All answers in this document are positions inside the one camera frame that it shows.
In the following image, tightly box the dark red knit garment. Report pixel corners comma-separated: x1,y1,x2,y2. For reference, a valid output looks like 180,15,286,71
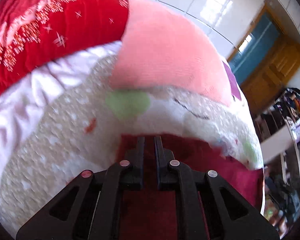
119,134,264,239

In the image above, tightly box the beige patchwork quilt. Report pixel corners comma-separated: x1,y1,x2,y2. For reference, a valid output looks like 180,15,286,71
0,55,263,236

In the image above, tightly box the cluttered white shelf unit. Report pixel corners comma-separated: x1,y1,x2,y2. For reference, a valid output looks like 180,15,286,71
254,87,300,238

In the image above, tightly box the purple pillow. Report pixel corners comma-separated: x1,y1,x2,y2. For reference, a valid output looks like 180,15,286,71
223,62,242,101

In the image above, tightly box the white bed sheet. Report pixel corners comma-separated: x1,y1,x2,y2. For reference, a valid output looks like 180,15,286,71
0,41,122,180

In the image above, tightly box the wooden door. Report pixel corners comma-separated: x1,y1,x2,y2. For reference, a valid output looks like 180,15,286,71
241,35,300,116

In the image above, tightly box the pink striped pillow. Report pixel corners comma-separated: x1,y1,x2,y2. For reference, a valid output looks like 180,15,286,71
110,0,236,106

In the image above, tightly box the red patterned duvet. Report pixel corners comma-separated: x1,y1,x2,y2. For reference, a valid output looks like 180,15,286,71
0,0,129,95

